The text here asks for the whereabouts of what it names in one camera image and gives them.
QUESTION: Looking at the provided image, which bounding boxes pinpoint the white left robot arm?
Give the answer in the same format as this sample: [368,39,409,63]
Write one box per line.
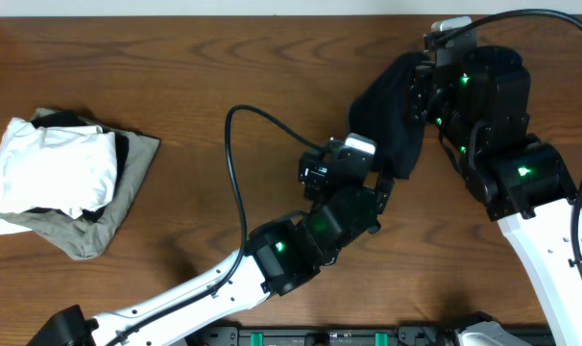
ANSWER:
[28,168,394,346]

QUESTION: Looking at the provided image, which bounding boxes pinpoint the white folded garment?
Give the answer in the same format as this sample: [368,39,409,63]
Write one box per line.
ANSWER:
[0,118,117,235]

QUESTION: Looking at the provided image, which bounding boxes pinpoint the dark teal athletic pants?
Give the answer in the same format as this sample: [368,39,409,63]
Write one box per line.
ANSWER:
[348,52,427,180]

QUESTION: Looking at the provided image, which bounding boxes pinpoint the black folded garment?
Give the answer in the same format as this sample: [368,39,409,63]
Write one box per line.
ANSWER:
[31,111,129,222]

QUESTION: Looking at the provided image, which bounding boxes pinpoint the beige folded garment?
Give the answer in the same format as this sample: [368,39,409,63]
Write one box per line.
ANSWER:
[1,108,159,260]

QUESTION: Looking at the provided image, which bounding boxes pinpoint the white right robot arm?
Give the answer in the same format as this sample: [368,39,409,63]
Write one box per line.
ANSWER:
[410,46,582,345]

